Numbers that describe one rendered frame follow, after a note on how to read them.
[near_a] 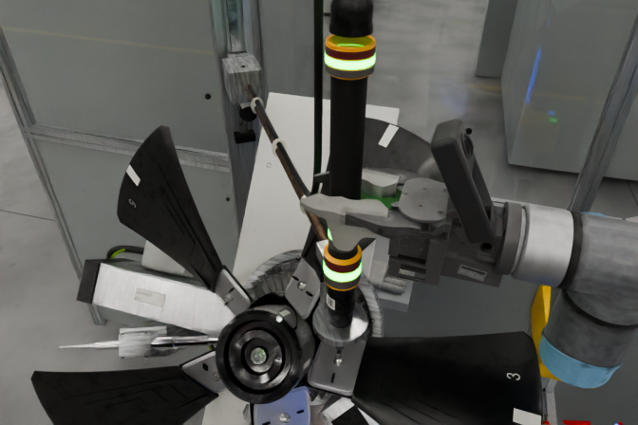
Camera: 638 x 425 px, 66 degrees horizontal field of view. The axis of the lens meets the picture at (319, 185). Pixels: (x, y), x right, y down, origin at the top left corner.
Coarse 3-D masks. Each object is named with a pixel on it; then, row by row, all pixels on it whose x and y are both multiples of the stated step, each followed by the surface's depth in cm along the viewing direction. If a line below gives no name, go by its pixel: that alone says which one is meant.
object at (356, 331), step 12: (324, 240) 61; (324, 288) 61; (324, 300) 62; (324, 312) 62; (360, 312) 62; (312, 324) 62; (324, 324) 61; (360, 324) 61; (324, 336) 59; (336, 336) 59; (348, 336) 59; (360, 336) 60
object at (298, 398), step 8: (296, 392) 69; (304, 392) 70; (280, 400) 67; (288, 400) 68; (296, 400) 69; (304, 400) 69; (256, 408) 65; (264, 408) 65; (272, 408) 66; (280, 408) 67; (288, 408) 68; (296, 408) 69; (304, 408) 69; (256, 416) 65; (264, 416) 65; (272, 416) 66; (296, 416) 68; (304, 416) 69; (256, 424) 64; (272, 424) 66; (280, 424) 67; (288, 424) 68; (296, 424) 68; (304, 424) 69
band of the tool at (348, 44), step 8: (328, 40) 42; (336, 40) 43; (344, 40) 44; (352, 40) 44; (360, 40) 44; (368, 40) 43; (336, 48) 40; (344, 48) 40; (352, 48) 40; (360, 48) 40; (368, 48) 40; (328, 56) 41
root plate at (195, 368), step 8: (200, 360) 68; (208, 360) 68; (184, 368) 68; (192, 368) 69; (200, 368) 69; (208, 368) 69; (192, 376) 70; (200, 376) 70; (208, 376) 70; (208, 384) 72; (216, 384) 72; (216, 392) 73
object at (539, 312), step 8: (544, 288) 93; (536, 296) 96; (544, 296) 91; (536, 304) 95; (544, 304) 90; (536, 312) 94; (544, 312) 88; (536, 320) 93; (544, 320) 87; (536, 328) 92; (536, 336) 90; (536, 344) 89; (536, 352) 88; (544, 368) 86; (544, 376) 87; (552, 376) 86
